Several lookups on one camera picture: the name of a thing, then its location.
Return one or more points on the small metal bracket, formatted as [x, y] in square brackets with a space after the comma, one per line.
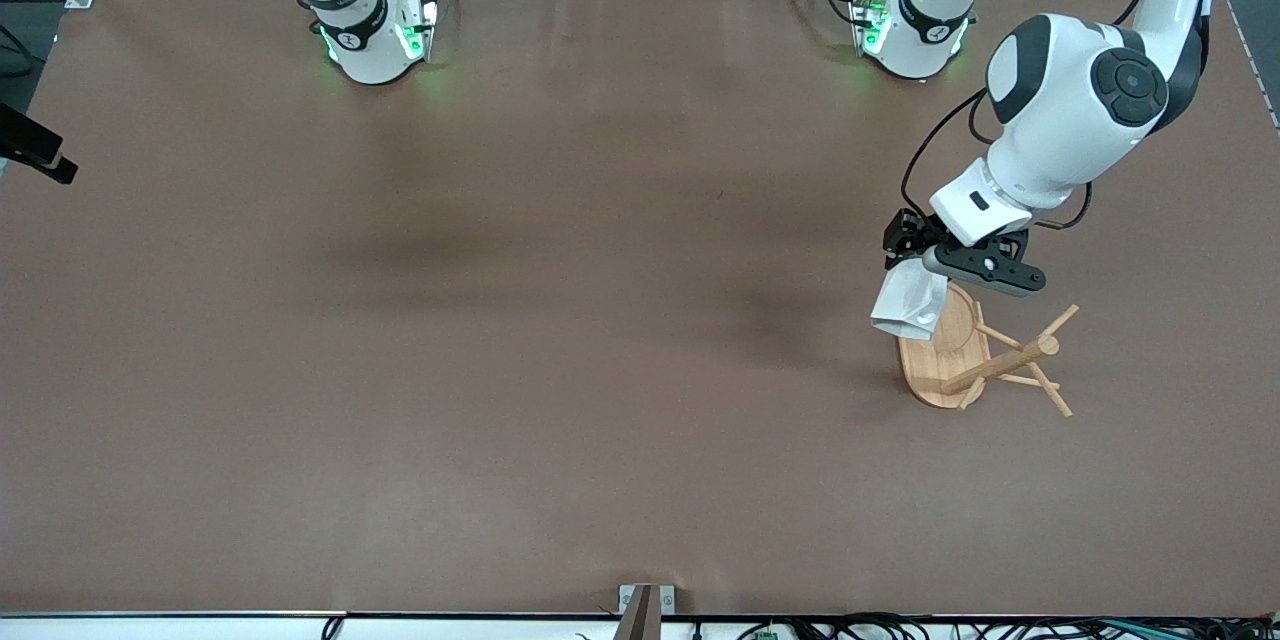
[667, 600]

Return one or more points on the brown upright post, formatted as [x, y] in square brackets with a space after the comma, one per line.
[640, 620]

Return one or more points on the brown table cover mat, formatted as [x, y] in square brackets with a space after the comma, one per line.
[500, 320]

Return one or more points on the wooden cup rack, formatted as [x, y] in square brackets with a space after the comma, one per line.
[960, 370]

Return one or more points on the white faceted cup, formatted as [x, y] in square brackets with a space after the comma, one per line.
[910, 305]

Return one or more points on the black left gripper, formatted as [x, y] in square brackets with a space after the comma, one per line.
[908, 236]

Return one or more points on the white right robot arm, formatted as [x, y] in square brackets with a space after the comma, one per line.
[370, 40]

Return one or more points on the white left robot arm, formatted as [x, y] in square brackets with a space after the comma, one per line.
[1060, 120]

